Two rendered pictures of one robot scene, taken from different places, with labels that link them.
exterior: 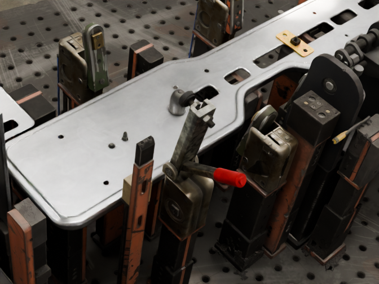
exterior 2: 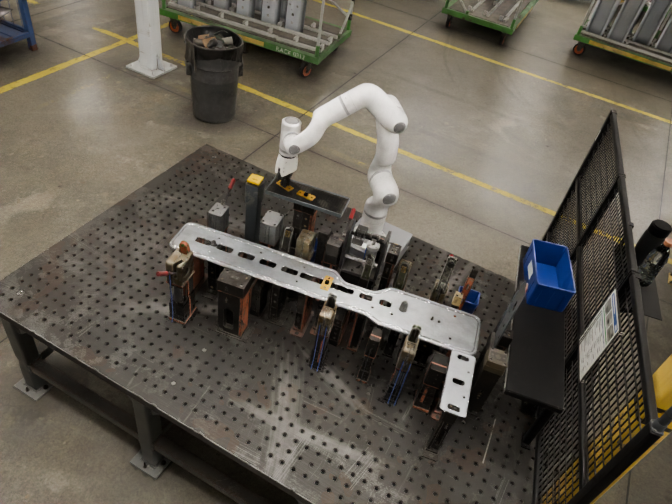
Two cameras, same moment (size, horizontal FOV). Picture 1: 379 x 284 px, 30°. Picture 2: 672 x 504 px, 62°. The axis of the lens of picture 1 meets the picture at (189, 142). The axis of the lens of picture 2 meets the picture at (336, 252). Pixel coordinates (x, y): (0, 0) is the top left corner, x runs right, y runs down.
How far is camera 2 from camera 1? 2.50 m
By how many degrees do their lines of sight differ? 76
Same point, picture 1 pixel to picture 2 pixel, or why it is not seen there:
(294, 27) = (314, 286)
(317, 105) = (394, 248)
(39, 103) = (437, 359)
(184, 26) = (255, 393)
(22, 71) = (356, 455)
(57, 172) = (464, 331)
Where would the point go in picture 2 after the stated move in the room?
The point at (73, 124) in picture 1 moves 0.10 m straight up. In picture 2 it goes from (440, 337) to (447, 321)
